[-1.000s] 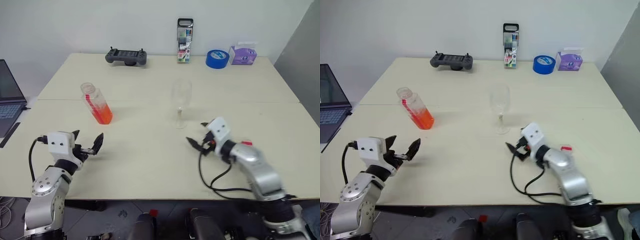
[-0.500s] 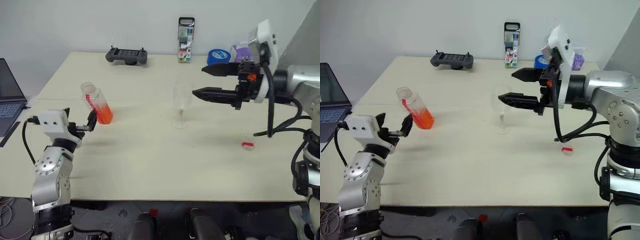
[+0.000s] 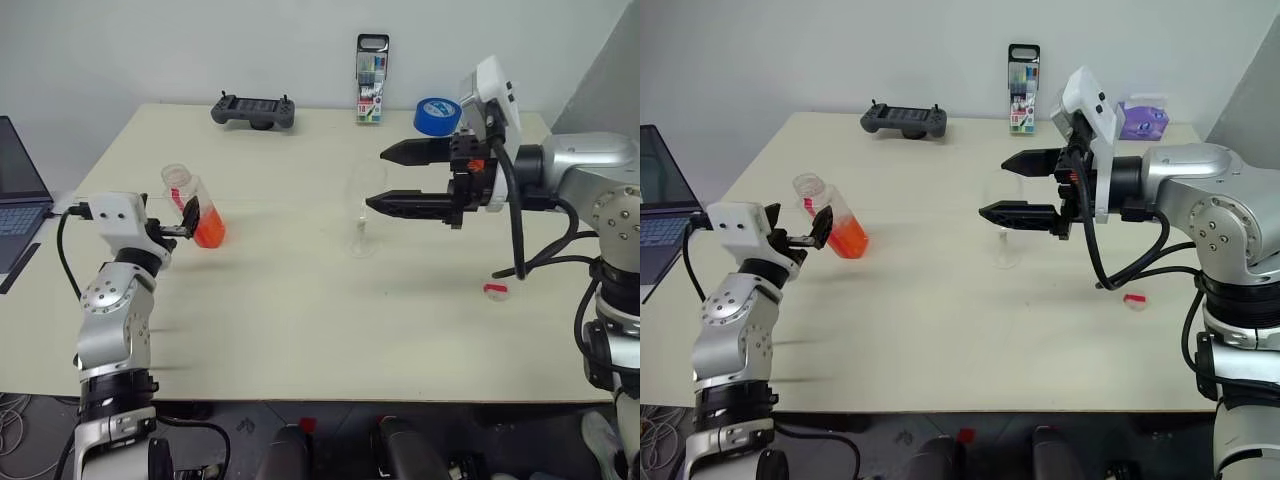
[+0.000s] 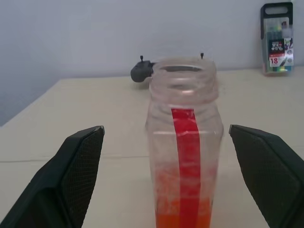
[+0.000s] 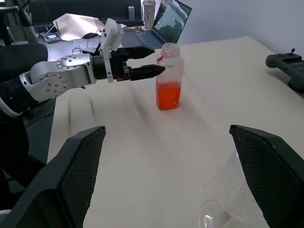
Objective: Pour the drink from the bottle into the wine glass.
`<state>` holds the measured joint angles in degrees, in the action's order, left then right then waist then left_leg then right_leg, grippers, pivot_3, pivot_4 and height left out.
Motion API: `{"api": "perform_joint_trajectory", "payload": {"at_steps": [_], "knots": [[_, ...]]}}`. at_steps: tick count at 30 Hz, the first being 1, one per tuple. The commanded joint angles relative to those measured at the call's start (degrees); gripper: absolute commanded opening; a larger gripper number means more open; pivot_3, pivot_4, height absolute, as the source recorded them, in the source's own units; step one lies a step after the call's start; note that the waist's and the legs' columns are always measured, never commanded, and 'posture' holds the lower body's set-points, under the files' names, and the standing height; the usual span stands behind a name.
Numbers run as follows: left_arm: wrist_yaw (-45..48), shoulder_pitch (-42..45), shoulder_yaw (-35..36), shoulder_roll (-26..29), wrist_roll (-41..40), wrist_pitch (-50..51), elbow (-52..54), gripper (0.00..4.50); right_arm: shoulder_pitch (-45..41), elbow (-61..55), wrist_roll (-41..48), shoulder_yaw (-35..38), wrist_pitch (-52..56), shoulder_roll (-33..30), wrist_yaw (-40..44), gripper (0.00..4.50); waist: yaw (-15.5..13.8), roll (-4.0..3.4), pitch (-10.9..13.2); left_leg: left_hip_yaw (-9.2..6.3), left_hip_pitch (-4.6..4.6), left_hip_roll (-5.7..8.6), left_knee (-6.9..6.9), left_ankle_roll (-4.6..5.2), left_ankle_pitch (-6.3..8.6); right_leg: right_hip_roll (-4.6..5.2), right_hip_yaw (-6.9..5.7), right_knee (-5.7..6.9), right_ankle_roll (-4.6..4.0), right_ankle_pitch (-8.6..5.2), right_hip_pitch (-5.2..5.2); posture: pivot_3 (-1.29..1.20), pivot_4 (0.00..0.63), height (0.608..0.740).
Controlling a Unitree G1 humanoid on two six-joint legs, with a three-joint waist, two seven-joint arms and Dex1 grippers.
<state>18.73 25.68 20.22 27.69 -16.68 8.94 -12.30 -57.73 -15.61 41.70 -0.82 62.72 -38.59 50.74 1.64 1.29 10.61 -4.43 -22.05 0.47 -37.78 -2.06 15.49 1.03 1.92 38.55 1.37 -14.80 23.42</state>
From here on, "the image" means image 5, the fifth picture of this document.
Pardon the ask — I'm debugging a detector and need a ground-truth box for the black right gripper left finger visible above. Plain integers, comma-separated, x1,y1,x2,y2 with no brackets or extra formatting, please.
0,125,106,228

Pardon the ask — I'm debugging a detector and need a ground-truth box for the grey laptop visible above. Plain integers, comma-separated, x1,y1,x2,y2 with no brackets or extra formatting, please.
120,0,193,50

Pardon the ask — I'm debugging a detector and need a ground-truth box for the orange liquid plastic bottle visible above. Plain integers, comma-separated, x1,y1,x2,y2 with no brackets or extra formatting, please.
155,42,185,111

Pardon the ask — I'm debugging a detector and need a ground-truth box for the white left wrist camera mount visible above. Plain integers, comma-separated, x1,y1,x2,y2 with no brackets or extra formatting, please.
99,18,125,84

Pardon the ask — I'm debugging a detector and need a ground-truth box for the black office chair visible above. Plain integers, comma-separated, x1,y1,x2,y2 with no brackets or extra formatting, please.
0,5,48,79

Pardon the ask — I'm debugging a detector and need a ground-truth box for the brown paper sheet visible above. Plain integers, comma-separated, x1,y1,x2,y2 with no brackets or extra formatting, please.
52,12,107,41

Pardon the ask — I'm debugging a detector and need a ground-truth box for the small device with screen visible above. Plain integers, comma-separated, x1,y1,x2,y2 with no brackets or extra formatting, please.
42,32,62,44

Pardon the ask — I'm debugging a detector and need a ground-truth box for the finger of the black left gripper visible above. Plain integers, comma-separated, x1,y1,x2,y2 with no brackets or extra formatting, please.
125,46,156,60
129,64,166,82

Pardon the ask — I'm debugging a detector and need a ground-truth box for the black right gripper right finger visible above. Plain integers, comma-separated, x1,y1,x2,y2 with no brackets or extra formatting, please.
229,124,304,228

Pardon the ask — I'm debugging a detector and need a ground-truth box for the grey handheld remote controller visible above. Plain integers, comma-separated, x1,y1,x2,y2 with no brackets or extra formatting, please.
265,48,304,94

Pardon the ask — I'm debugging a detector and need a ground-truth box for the white tumbler cup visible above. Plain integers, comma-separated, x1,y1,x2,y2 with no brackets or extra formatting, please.
142,0,157,30

